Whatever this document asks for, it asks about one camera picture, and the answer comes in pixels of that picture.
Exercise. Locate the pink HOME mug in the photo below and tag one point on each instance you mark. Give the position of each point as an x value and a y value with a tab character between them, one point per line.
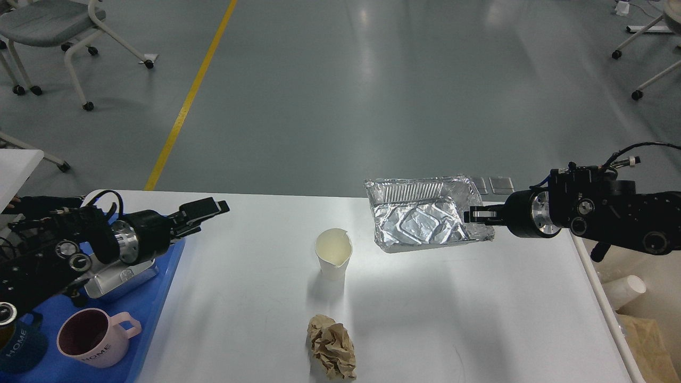
97	339

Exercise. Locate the brown paper ball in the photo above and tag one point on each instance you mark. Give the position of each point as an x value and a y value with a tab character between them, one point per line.
332	347

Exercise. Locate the brown paper in bin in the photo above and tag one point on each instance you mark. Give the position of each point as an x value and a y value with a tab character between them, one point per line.
644	338

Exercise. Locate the white paper cup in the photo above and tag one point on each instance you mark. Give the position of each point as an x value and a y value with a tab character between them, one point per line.
333	250

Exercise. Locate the white side table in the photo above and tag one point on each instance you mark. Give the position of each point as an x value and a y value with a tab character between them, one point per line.
16	167

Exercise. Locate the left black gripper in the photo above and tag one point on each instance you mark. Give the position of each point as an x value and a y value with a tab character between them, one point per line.
146	234

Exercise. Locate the metal floor plate left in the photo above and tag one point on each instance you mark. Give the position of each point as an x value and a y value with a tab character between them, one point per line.
480	184

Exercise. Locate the dark blue HOME mug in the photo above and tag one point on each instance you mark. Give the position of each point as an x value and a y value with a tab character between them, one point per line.
23	345

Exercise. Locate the white cup in bin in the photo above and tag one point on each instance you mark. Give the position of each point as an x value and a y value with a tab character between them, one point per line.
624	290

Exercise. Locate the grey office chair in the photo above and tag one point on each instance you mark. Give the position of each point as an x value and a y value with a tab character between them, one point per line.
54	23

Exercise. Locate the blue plastic tray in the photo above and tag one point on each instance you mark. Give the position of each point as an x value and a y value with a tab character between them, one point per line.
143	303

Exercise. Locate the person in dark trousers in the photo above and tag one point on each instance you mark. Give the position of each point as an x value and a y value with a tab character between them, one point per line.
35	207

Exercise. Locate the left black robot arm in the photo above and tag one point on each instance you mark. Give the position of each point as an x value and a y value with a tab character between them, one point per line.
58	250

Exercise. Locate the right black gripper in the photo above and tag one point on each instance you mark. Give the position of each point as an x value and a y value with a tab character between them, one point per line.
526	214

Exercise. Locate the beige plastic bin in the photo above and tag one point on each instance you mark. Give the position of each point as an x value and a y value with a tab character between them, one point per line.
640	296

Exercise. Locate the aluminium foil container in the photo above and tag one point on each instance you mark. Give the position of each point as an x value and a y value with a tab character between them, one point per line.
426	213

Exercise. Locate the metal floor plate right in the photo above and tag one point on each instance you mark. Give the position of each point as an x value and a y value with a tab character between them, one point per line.
501	185

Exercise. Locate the metal floor plate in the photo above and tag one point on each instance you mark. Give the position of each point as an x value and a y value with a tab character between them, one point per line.
480	184
501	185

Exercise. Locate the steel rectangular tray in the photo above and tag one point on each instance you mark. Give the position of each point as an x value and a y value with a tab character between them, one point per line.
109	282

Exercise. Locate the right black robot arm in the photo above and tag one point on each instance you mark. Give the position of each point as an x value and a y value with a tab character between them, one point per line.
591	202

